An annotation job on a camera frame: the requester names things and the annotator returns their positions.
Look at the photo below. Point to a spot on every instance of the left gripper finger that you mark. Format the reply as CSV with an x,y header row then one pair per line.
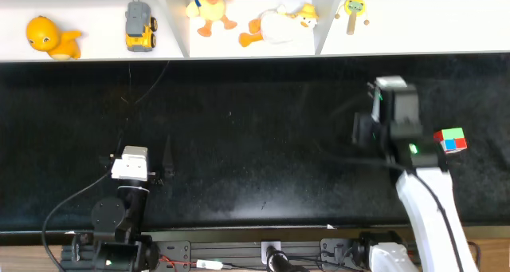
x,y
168,160

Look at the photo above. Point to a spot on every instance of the grey and yellow toy truck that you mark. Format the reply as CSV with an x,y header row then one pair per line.
x,y
139,24

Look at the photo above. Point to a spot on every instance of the yellow and green rattle drum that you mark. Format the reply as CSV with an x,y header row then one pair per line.
x,y
354,6

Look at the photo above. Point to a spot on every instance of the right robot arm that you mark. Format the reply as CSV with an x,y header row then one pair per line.
x,y
430,216

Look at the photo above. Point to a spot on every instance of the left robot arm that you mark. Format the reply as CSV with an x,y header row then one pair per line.
x,y
119,224

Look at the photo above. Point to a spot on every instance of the yellow plush duck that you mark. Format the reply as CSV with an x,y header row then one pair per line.
x,y
211,9

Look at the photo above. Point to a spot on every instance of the white plush duck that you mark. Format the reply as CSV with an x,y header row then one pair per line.
x,y
279,26

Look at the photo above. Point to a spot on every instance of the orange dinosaur toy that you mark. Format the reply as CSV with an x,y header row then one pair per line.
x,y
45,34

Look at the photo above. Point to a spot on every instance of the white shelf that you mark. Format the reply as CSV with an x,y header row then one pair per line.
x,y
418,28

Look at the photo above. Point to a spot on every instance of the many-coloured puzzle cube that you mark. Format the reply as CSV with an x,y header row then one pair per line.
x,y
451,140

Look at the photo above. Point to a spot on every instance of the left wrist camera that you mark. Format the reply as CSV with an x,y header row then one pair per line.
x,y
129,164

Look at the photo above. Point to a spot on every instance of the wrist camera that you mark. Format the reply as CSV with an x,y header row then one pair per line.
x,y
129,164
390,81

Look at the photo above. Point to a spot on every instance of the mounting rail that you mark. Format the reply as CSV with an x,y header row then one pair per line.
x,y
239,250

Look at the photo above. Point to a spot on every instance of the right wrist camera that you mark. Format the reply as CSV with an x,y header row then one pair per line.
x,y
390,81

